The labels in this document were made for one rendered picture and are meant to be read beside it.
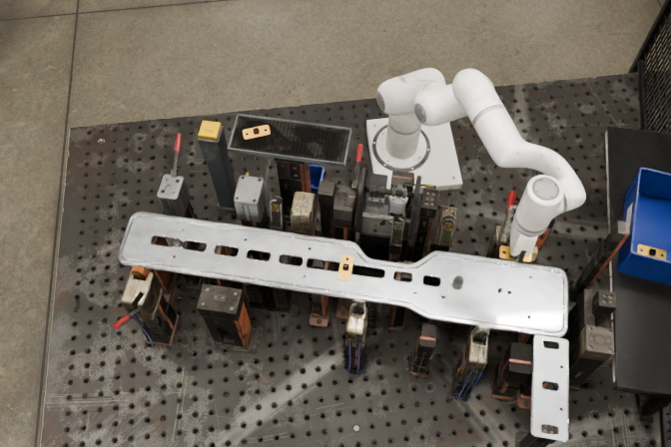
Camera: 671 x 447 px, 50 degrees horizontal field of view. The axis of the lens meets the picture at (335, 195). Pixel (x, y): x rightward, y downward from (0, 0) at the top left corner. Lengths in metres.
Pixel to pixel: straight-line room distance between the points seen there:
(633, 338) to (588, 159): 0.90
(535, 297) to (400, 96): 0.74
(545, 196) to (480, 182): 1.07
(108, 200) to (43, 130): 1.28
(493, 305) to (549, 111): 1.06
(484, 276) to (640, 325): 0.46
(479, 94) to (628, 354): 0.87
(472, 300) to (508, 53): 2.18
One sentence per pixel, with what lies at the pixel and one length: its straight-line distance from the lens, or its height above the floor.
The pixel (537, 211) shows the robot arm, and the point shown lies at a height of 1.55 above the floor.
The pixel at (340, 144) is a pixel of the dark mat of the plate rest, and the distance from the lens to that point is 2.23.
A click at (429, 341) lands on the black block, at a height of 0.99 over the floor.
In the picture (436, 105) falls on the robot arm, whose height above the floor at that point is 1.43.
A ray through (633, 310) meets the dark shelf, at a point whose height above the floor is 1.03.
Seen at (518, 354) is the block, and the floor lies 0.98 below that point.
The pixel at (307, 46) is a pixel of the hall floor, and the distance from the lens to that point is 4.06.
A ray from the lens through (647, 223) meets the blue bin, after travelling 2.42.
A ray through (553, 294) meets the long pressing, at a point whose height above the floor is 1.00.
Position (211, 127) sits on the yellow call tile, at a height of 1.16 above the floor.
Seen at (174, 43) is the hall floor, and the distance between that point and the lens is 4.18.
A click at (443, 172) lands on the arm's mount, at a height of 0.74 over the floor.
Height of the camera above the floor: 2.99
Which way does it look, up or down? 59 degrees down
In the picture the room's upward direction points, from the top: 1 degrees counter-clockwise
